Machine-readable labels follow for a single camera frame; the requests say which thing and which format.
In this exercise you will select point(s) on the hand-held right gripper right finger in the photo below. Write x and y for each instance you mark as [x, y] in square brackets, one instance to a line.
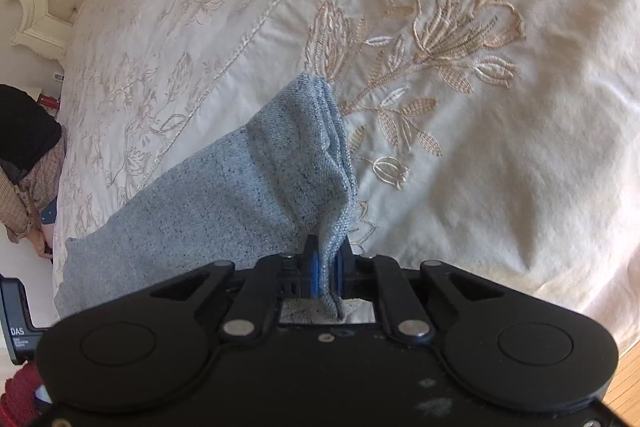
[341, 269]

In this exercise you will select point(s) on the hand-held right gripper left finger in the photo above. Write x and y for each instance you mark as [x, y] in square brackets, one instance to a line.
[312, 269]

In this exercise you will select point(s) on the blue heathered pants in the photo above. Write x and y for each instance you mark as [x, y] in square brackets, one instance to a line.
[225, 207]

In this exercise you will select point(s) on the plaid cloth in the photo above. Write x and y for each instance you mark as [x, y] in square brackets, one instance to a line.
[30, 192]

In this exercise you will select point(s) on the cream embroidered bedspread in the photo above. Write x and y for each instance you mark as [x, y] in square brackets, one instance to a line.
[450, 132]

